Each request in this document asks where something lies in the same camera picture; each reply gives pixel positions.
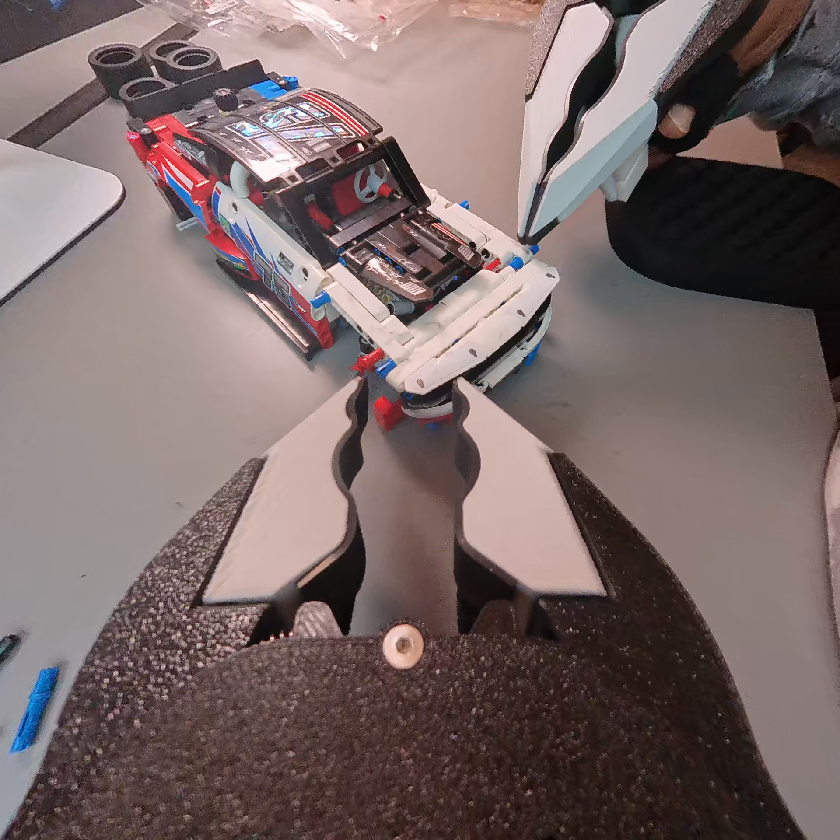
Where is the toy brick race car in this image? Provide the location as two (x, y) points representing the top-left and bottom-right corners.
(126, 59), (562, 431)

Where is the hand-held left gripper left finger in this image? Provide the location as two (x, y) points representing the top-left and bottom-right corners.
(200, 377), (370, 605)

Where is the person's right hand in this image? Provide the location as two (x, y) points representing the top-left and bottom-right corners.
(648, 39), (759, 157)

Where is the person's right forearm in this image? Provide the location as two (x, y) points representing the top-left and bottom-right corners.
(725, 0), (840, 185)

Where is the black ribbed cloth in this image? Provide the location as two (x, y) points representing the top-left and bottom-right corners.
(607, 154), (840, 311)

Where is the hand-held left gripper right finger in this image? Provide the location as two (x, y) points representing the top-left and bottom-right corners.
(453, 379), (609, 599)

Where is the blue toy connector pin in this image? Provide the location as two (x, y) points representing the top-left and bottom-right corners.
(8, 666), (61, 754)

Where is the black mat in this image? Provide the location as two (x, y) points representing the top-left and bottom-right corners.
(0, 0), (144, 65)

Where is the grey desk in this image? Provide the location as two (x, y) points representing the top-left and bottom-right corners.
(0, 0), (840, 840)

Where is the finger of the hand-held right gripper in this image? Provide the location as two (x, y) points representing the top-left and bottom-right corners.
(516, 0), (616, 242)
(525, 0), (721, 247)

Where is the instruction booklet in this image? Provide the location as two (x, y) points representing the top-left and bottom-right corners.
(0, 138), (127, 306)

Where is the grey fleece clothing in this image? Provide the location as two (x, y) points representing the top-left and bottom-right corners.
(822, 423), (840, 664)

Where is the clear plastic bag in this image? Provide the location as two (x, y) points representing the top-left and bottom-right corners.
(141, 0), (395, 59)
(446, 0), (546, 28)

